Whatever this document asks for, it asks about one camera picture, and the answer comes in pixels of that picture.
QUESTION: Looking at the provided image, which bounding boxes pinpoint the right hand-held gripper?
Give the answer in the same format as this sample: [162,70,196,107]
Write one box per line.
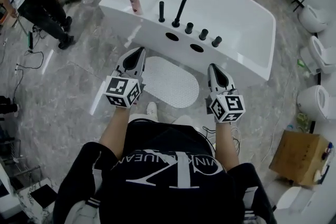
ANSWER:
[204,63,247,123]

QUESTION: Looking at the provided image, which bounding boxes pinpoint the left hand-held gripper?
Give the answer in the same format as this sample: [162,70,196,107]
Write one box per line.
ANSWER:
[104,47,147,109]

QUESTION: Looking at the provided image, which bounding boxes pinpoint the white bath mat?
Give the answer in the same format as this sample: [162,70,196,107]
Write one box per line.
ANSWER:
[141,56,201,109]

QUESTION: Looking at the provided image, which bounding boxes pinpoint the person's left forearm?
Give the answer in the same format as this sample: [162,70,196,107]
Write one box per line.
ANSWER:
[99,106,131,158]

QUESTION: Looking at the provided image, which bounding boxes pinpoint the person's right forearm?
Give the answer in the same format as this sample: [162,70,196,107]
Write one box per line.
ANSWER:
[214,120,242,173]

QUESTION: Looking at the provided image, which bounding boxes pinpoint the person's left white shoe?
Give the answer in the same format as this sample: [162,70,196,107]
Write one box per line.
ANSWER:
[146,101,159,122]

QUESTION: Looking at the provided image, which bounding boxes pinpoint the pink pump bottle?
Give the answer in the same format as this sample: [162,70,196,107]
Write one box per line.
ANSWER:
[127,0,144,16]

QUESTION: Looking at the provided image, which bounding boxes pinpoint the white bathtub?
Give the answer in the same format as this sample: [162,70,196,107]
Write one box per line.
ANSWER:
[98,0,277,82]

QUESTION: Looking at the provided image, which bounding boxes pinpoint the person's black shirt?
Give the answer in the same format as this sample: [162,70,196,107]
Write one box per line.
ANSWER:
[54,122,276,224]

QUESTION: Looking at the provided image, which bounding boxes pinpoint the green slippers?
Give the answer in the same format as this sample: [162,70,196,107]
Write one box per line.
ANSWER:
[296,112,312,132]

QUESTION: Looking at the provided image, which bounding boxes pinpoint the brown cardboard box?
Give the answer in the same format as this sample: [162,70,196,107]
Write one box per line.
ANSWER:
[268,130,331,187]

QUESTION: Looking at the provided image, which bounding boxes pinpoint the small coloured bottles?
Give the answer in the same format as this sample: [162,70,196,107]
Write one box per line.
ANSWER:
[321,141,334,160]

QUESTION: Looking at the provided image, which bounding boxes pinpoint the black metal rack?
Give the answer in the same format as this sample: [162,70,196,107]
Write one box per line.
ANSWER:
[0,135,43,192]

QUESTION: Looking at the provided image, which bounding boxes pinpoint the marble-pattern cabinet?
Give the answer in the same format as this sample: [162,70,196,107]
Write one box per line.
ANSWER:
[0,164,58,224]

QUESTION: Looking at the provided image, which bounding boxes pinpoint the white cable bundle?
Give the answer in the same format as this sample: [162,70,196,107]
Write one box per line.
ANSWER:
[201,125,242,152]

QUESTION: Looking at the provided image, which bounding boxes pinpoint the black floor cable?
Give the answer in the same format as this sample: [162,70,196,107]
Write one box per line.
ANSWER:
[15,49,45,88]

